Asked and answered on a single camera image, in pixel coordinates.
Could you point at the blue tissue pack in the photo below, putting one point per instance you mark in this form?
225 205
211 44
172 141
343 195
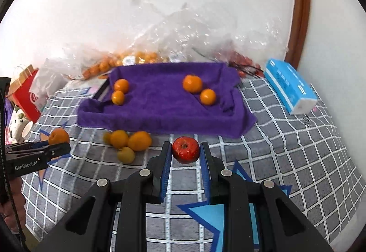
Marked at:
286 80

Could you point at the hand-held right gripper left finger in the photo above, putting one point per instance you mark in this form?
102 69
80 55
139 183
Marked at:
166 174

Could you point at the large mandarin orange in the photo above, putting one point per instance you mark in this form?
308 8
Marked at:
192 83

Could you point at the clear plastic bag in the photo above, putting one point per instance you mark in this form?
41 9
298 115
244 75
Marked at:
77 57
257 37
177 31

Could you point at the purple fuzzy cloth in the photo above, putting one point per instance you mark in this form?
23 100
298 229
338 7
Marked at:
9 110

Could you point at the grey checked star blanket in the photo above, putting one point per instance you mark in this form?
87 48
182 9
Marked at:
286 154

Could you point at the red paper bag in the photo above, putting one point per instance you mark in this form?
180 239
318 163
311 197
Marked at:
25 103

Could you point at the small yellow tomato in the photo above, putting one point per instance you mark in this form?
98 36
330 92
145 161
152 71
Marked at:
107 137
126 155

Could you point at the black tray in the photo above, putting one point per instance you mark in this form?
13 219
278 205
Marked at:
100 91

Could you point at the person's left hand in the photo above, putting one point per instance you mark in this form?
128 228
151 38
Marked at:
5 209

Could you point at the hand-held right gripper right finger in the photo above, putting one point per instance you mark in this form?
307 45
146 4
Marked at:
205 174

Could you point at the white floral cup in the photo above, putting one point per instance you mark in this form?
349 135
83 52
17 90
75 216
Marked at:
17 123

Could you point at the white printed plastic bag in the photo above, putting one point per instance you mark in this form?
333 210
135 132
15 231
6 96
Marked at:
48 80

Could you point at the red tomato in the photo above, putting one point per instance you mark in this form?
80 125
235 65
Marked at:
185 150

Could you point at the pile of red cherry tomatoes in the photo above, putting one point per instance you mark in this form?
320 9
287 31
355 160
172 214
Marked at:
243 60

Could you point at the purple towel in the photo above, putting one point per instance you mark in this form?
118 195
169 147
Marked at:
160 103

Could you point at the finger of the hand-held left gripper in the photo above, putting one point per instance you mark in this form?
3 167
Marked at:
40 143
54 150

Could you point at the brown paper bag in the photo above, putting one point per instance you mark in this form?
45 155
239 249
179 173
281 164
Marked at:
23 74

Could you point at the pile of bagged mandarin oranges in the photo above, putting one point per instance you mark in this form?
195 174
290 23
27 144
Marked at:
103 66

